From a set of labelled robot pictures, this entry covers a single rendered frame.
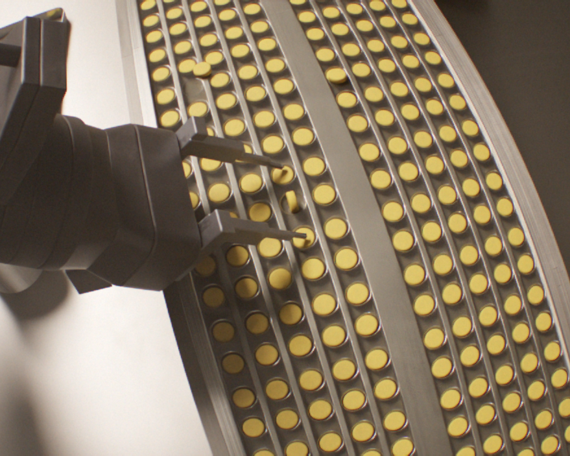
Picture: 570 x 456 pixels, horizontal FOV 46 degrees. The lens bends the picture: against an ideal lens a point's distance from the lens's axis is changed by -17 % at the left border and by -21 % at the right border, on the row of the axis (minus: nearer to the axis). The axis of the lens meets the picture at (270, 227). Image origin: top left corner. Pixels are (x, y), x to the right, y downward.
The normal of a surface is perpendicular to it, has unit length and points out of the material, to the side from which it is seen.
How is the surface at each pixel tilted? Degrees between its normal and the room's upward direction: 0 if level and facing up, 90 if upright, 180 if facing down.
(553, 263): 0
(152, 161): 45
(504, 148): 0
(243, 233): 90
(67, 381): 0
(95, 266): 76
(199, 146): 90
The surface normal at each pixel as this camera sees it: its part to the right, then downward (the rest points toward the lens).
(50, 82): 0.62, -0.50
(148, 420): -0.08, -0.43
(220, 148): 0.26, 0.86
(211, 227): -0.74, -0.11
